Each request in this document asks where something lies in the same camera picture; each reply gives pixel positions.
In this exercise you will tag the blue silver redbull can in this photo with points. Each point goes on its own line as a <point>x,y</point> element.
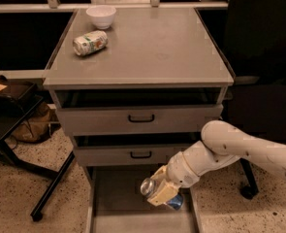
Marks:
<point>149,187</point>

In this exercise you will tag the grey top drawer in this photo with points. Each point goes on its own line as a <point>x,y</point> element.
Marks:
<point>105,112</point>

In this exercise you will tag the black office chair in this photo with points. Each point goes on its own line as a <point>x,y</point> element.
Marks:
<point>252,36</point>

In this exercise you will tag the grey middle drawer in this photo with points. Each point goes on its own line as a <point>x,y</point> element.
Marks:
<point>112,150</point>

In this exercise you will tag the grey drawer cabinet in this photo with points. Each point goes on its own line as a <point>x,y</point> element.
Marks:
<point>147,49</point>

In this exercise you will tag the black laptop case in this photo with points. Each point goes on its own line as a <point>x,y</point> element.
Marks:
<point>17,92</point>

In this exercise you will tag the brown bag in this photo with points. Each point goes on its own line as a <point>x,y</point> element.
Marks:
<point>38,126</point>

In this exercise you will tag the green white soda can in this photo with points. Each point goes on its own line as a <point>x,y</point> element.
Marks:
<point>90,42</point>

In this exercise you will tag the black drawer handle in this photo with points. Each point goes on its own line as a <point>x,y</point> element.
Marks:
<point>140,155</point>
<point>141,119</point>

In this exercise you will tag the white bowl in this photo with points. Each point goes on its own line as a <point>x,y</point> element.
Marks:
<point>101,16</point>

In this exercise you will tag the grey open bottom drawer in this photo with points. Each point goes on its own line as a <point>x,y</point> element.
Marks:
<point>117,205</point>

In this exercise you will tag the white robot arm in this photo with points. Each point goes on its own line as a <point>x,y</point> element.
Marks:
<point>221,145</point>

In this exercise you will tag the black middle drawer handle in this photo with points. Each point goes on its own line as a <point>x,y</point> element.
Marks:
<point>140,155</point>

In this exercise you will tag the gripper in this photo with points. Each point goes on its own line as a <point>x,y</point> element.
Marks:
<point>178,173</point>

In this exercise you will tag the black side table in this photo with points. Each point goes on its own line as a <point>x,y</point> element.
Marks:
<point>7,125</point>

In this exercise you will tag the black top drawer handle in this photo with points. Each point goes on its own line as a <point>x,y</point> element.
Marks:
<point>141,119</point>

